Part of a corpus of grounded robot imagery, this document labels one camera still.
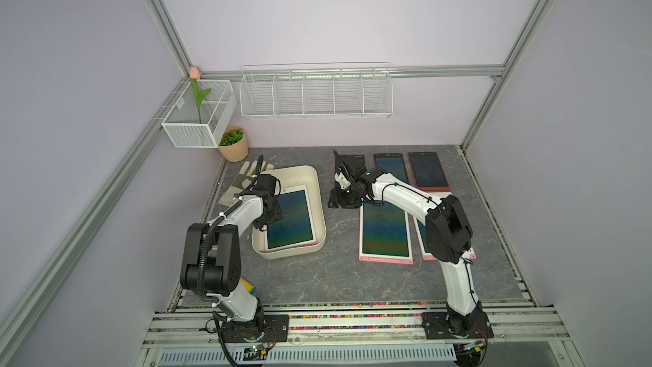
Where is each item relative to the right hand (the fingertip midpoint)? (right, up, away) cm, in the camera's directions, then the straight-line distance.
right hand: (332, 203), depth 91 cm
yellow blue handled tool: (-26, -26, -11) cm, 38 cm away
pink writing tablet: (+20, -12, +3) cm, 23 cm away
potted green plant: (-43, +24, +17) cm, 52 cm away
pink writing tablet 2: (-14, -10, +3) cm, 18 cm away
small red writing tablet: (+42, +12, +21) cm, 49 cm away
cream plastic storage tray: (-20, +9, +17) cm, 28 cm away
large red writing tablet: (+27, +15, +25) cm, 40 cm away
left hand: (-22, -6, +1) cm, 23 cm away
